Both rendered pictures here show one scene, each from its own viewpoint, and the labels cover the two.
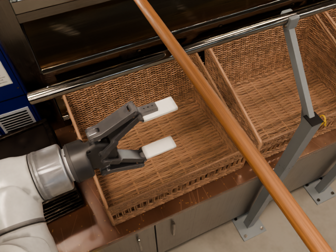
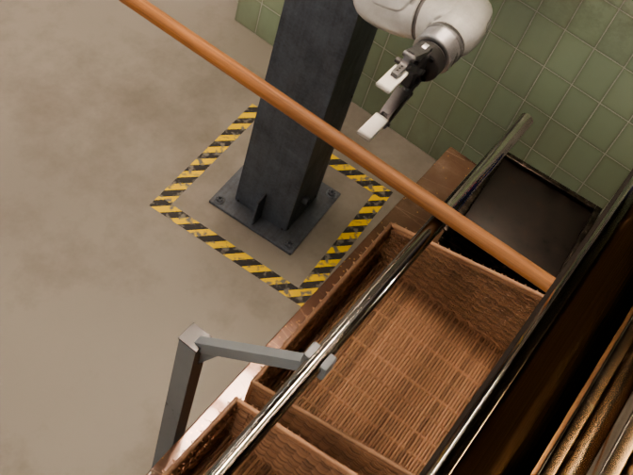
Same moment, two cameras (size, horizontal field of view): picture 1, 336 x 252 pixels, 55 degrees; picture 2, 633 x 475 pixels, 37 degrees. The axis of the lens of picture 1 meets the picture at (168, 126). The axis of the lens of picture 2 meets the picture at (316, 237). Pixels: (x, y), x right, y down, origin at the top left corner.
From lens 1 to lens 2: 1.68 m
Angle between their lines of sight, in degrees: 66
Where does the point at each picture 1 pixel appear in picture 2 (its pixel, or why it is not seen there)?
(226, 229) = not seen: outside the picture
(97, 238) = not seen: hidden behind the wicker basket
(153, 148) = (376, 122)
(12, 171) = (457, 17)
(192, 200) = (292, 327)
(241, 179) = (234, 389)
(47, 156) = (445, 35)
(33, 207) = (424, 19)
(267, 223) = not seen: outside the picture
